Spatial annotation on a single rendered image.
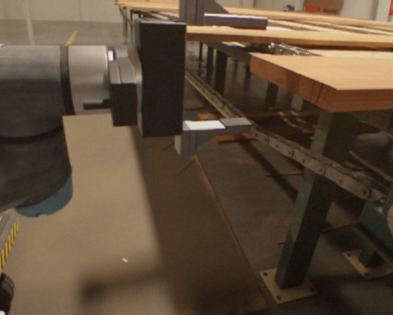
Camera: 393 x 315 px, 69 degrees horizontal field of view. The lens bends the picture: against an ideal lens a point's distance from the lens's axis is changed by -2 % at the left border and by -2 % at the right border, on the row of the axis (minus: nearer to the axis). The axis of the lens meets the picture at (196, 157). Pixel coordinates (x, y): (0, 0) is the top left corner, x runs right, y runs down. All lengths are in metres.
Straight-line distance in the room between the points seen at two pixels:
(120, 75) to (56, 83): 0.07
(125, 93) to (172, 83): 0.09
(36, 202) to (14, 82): 0.14
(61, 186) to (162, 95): 0.16
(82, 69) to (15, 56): 0.06
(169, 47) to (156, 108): 0.07
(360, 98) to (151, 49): 0.24
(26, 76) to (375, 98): 0.37
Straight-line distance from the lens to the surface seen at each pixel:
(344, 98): 0.36
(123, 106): 0.27
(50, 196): 0.38
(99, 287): 1.21
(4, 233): 1.02
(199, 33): 0.85
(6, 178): 0.36
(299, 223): 1.03
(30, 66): 0.33
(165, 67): 0.34
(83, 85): 0.32
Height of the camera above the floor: 0.95
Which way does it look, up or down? 28 degrees down
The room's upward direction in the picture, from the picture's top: 4 degrees clockwise
